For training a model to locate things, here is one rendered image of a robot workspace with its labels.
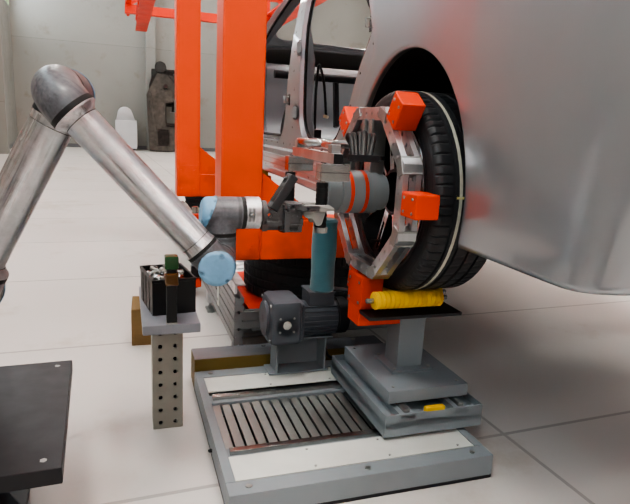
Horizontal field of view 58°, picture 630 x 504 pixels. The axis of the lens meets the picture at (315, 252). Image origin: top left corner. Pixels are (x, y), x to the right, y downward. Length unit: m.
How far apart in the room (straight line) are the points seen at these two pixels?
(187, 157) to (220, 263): 2.73
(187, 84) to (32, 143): 2.59
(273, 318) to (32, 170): 0.99
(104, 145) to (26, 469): 0.74
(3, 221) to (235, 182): 0.89
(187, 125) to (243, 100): 1.93
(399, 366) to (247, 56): 1.25
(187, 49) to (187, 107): 0.38
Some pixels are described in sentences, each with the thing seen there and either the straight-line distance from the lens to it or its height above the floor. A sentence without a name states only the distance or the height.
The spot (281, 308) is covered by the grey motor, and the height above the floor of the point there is 0.38.
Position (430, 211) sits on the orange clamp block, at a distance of 1.59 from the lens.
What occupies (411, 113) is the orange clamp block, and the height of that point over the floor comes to 1.10.
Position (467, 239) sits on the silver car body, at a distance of 1.57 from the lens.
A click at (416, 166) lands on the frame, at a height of 0.96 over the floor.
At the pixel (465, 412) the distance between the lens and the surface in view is 2.03.
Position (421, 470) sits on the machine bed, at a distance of 1.84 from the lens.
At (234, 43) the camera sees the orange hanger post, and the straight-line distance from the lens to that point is 2.20.
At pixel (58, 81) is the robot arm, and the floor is 1.12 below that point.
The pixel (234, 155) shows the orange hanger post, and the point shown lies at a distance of 2.19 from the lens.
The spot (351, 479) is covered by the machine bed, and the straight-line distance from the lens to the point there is 1.75.
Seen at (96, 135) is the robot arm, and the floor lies 1.01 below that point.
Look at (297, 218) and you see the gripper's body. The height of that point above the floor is 0.79.
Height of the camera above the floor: 1.05
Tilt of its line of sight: 12 degrees down
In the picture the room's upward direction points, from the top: 3 degrees clockwise
